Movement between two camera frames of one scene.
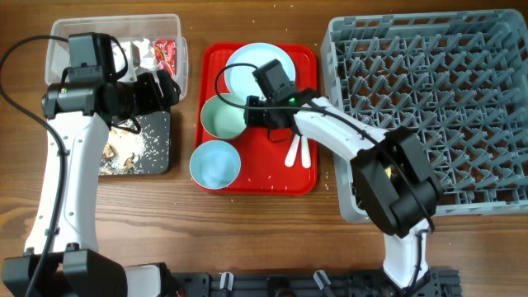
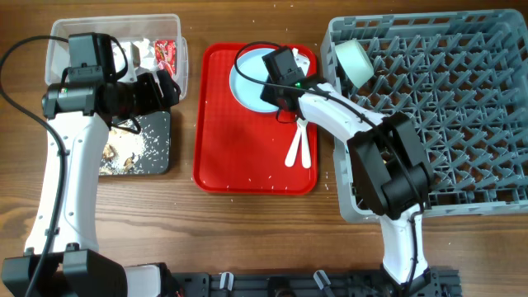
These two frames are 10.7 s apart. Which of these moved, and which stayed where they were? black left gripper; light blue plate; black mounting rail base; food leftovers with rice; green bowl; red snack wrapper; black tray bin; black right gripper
Moved: green bowl; light blue plate; black right gripper
Stayed: black mounting rail base; food leftovers with rice; black tray bin; red snack wrapper; black left gripper
